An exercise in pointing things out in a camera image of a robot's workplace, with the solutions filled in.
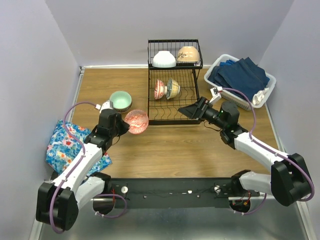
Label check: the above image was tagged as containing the black wire dish rack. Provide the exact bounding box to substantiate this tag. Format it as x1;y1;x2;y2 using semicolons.
147;39;203;125

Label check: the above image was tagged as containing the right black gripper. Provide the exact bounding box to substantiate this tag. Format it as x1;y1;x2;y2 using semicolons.
178;96;227;130

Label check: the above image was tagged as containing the dark blue folded cloth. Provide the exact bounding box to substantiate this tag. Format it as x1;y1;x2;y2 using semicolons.
207;57;270;101

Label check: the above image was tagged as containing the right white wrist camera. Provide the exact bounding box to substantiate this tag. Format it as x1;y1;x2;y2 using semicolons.
209;86;223;105

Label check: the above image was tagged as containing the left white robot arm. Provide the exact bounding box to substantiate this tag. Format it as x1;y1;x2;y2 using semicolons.
36;109;129;234

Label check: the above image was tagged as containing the aluminium frame rail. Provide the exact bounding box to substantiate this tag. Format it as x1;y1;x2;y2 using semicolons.
27;66;311;240

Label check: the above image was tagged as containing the blue zigzag red bowl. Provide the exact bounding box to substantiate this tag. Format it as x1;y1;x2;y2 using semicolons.
124;109;149;135

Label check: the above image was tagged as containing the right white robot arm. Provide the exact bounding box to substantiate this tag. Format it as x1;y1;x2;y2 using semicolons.
178;97;315;207

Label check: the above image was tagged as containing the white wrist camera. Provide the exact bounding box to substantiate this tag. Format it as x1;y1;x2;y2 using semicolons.
209;86;223;105
100;100;114;112

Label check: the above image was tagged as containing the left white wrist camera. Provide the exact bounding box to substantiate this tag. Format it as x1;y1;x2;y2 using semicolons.
100;100;114;112

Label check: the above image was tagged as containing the white crumpled cloth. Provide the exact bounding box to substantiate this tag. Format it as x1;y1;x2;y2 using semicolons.
252;87;270;106

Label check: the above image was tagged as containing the yellow dotted teal bowl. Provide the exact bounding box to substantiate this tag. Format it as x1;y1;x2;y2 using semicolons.
166;78;181;100

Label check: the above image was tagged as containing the mint green bowl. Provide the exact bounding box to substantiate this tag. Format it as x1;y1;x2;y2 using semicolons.
109;91;132;103

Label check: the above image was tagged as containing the white plastic basket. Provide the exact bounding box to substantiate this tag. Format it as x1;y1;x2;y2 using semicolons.
204;54;277;111

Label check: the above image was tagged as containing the white ribbed bowl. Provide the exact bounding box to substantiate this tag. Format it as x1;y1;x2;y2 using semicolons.
152;50;176;68

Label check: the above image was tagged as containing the beige floral bowl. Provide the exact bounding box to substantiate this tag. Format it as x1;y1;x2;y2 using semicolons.
177;46;200;63

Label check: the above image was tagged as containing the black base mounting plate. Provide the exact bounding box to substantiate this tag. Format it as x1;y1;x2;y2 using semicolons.
92;176;266;210

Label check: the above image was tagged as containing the blue floral cloth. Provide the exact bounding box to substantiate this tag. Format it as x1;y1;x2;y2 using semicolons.
45;120;113;181

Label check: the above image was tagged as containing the red white patterned bowl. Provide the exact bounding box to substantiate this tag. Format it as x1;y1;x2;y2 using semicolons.
154;79;167;100

